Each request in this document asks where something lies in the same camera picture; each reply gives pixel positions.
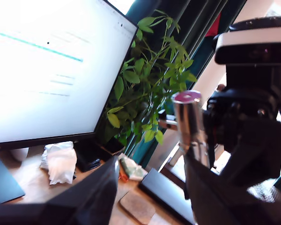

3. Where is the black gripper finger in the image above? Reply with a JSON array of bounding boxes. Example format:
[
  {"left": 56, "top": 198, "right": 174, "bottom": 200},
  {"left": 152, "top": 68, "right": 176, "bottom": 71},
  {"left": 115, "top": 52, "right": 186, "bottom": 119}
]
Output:
[
  {"left": 220, "top": 120, "right": 281, "bottom": 188},
  {"left": 46, "top": 155, "right": 120, "bottom": 225},
  {"left": 184, "top": 152, "right": 259, "bottom": 225}
]

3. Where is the metallic silver laser pointer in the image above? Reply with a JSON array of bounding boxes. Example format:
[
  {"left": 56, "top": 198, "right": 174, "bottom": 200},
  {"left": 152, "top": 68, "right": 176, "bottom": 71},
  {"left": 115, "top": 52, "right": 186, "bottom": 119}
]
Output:
[{"left": 171, "top": 90, "right": 211, "bottom": 170}]

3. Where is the black pouch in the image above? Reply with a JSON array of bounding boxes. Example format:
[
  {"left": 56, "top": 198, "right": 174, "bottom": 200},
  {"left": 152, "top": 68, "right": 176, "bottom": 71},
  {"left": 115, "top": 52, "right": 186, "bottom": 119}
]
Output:
[{"left": 74, "top": 140, "right": 104, "bottom": 173}]

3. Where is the black flat box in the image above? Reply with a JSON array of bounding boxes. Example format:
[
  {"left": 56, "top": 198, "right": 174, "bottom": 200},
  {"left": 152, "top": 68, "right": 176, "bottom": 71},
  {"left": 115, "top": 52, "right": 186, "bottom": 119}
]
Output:
[{"left": 138, "top": 168, "right": 195, "bottom": 225}]

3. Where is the green and white packet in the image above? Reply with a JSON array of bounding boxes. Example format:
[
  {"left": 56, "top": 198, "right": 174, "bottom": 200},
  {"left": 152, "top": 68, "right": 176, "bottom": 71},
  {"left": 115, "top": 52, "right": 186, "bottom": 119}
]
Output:
[{"left": 119, "top": 156, "right": 146, "bottom": 181}]

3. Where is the cork coaster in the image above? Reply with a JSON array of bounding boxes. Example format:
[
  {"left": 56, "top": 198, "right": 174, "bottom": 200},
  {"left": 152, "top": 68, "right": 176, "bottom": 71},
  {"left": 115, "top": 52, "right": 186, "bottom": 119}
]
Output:
[{"left": 119, "top": 189, "right": 156, "bottom": 225}]

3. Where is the white plastic bag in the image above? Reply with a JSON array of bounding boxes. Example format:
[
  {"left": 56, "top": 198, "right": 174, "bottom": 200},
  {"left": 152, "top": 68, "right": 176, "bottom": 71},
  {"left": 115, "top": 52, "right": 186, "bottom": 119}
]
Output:
[{"left": 39, "top": 141, "right": 77, "bottom": 186}]

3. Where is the black Huawei monitor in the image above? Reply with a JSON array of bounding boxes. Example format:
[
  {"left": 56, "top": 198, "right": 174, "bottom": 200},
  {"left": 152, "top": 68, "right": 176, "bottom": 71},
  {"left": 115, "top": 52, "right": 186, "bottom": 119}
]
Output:
[{"left": 0, "top": 0, "right": 138, "bottom": 204}]

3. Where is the green potted plant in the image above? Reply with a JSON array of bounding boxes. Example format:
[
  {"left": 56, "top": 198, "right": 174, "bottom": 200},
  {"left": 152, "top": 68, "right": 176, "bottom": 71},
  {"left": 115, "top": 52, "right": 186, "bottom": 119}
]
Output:
[{"left": 97, "top": 9, "right": 199, "bottom": 157}]

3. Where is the grey arm camera box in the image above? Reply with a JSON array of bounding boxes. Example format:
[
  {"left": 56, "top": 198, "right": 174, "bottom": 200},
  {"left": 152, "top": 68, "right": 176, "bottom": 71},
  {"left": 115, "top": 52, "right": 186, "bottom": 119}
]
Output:
[{"left": 214, "top": 30, "right": 281, "bottom": 66}]

